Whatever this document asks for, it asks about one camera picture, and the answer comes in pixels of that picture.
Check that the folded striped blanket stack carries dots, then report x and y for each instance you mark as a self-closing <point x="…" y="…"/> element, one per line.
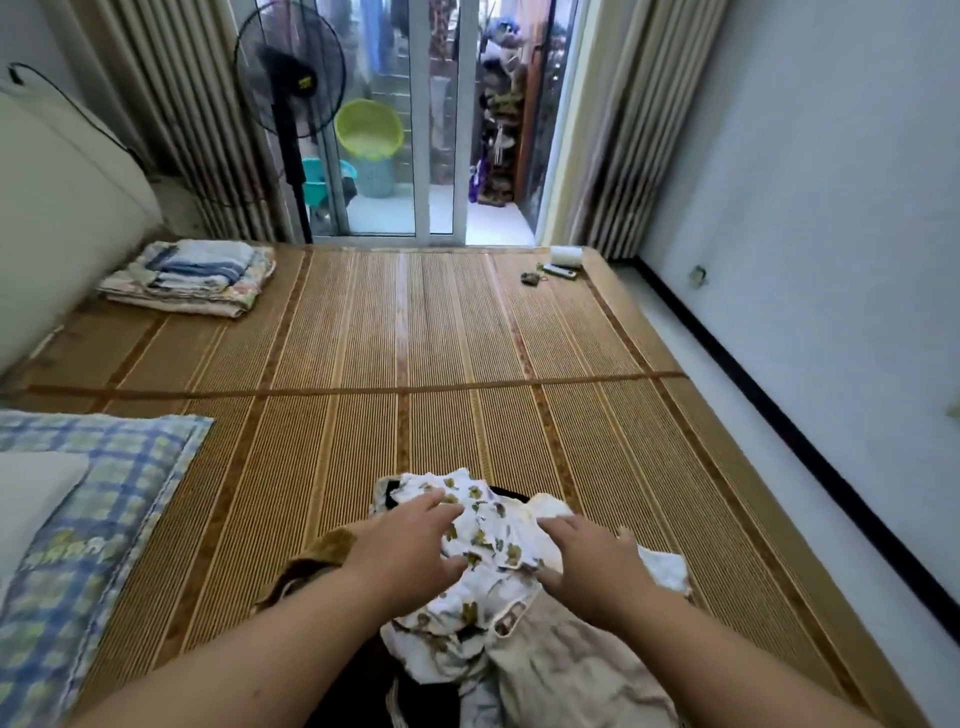
<point x="188" y="278"/>

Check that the beige patterned curtain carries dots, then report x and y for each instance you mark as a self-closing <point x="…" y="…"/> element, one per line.
<point x="653" y="120"/>
<point x="165" y="105"/>

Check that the black standing fan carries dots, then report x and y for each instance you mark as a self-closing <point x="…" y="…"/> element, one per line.
<point x="288" y="75"/>

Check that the person's left forearm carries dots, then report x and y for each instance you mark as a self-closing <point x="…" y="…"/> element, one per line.
<point x="255" y="660"/>

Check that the white bear print garment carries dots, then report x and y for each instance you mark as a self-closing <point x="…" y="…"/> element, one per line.
<point x="488" y="555"/>

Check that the bamboo bed mat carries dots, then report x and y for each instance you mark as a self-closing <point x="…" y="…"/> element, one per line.
<point x="420" y="330"/>

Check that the small dark object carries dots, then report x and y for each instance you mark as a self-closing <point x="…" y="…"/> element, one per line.
<point x="530" y="278"/>

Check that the yellow green basin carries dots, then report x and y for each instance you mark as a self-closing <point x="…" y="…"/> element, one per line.
<point x="369" y="129"/>

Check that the cluttered balcony shelf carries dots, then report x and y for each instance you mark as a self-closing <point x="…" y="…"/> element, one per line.
<point x="498" y="135"/>

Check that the person's right hand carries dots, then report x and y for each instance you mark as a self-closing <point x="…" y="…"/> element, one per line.
<point x="600" y="573"/>

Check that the cream padded headboard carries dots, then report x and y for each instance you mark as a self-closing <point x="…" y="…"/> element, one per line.
<point x="60" y="240"/>

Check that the white paper roll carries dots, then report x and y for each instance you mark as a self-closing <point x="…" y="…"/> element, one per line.
<point x="567" y="257"/>

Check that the person's left hand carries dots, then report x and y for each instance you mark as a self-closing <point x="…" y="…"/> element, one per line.
<point x="398" y="548"/>

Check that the small teal bucket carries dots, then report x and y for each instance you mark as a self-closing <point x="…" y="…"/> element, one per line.
<point x="318" y="183"/>

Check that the blue plaid pillow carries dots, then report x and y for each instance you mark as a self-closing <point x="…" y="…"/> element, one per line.
<point x="105" y="510"/>

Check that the sliding glass balcony door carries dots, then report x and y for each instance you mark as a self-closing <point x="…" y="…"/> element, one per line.
<point x="443" y="120"/>

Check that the white wall socket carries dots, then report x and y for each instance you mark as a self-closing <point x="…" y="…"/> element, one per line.
<point x="698" y="276"/>

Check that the person's right forearm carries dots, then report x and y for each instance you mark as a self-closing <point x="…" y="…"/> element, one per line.
<point x="720" y="675"/>

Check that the plain white garment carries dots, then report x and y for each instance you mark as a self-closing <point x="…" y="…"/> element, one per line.
<point x="660" y="570"/>

